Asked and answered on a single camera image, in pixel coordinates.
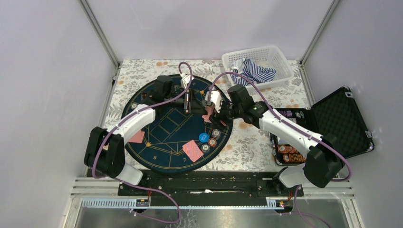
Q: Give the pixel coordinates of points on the blue white striped cloth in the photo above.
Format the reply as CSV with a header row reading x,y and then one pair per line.
x,y
253,72

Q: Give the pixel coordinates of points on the red chip stack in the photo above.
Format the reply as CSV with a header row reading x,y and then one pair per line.
x,y
212,142

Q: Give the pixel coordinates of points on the grey chip stack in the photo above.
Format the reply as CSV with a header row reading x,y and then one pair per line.
x,y
133,106
216,134

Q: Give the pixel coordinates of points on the red card bottom seat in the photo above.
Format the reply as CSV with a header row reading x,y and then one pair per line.
x,y
192,150

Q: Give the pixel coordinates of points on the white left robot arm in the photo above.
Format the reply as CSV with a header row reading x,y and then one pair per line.
x,y
105,150

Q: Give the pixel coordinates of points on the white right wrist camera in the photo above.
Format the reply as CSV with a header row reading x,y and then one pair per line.
x,y
213,99

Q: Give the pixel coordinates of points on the red playing card deck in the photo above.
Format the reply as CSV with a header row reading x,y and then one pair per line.
x,y
187,101

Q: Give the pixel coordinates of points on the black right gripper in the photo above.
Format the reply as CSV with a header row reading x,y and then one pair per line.
x,y
215,118

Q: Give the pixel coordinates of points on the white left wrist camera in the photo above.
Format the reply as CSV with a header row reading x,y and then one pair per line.
x,y
185,80

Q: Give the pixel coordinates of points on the blue small blind button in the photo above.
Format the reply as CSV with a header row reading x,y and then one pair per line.
x,y
204,137

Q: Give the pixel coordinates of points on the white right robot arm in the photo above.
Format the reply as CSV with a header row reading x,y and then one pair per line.
x,y
322,163

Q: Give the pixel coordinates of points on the white plastic basket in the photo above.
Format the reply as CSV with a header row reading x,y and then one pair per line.
x,y
267,56

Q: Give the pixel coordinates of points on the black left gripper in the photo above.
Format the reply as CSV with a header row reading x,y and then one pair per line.
x,y
182,109

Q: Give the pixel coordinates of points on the floral tablecloth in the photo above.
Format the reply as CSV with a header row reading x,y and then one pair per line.
x,y
248,148

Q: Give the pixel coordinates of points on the green blue 50 chip stack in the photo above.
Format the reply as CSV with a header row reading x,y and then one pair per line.
x,y
205,148

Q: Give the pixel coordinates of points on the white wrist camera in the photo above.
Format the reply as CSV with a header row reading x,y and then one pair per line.
x,y
185,80
213,99

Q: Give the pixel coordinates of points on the red card seat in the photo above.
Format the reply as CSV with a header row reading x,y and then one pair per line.
x,y
137,138
192,150
210,111

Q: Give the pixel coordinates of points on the black aluminium poker case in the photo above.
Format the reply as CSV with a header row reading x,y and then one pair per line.
x,y
339,115

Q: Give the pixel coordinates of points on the red chips in case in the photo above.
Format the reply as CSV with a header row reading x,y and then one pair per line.
x,y
290,154

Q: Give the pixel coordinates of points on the round dark blue poker mat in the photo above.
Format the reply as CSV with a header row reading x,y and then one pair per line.
x,y
161,147

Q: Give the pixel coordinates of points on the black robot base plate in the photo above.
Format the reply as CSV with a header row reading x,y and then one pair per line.
x,y
211,188

